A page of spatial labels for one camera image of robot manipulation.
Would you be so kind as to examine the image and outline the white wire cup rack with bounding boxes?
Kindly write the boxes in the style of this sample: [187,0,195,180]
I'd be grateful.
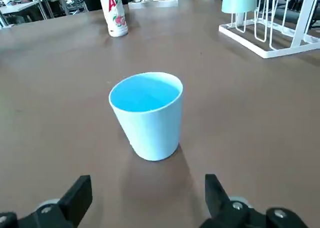
[218,0,320,59]

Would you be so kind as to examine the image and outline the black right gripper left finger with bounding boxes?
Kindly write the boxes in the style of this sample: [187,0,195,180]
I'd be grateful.
[0,174,93,228]

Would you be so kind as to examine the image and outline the light blue ceramic cup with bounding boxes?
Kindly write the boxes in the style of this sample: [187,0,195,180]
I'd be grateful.
[108,72,184,162]

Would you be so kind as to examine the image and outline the white juice bottle red label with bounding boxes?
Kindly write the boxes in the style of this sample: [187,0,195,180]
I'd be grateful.
[97,0,129,38]

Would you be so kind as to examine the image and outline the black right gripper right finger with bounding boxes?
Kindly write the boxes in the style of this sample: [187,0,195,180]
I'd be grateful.
[198,173,309,228]

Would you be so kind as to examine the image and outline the mint green cup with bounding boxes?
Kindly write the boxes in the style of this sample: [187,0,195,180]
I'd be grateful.
[221,0,259,14]

